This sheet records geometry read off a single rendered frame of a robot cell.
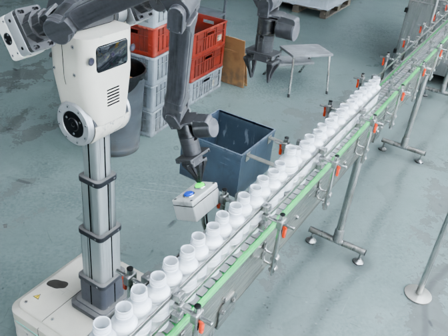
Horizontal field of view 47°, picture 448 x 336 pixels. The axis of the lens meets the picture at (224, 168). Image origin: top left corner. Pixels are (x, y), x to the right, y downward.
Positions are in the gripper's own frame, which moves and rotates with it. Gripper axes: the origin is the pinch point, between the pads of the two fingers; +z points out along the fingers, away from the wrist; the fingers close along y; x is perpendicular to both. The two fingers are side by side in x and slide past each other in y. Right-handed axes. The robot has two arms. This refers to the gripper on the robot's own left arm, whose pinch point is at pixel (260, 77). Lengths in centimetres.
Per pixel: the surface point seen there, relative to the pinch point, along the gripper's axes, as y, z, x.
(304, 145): -15.7, 23.9, -9.9
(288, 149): -14.9, 20.4, 2.4
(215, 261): -18, 34, 50
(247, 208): -16.8, 27.1, 31.0
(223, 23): 174, 73, -262
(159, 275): -15, 25, 70
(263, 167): 15, 62, -45
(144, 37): 167, 58, -141
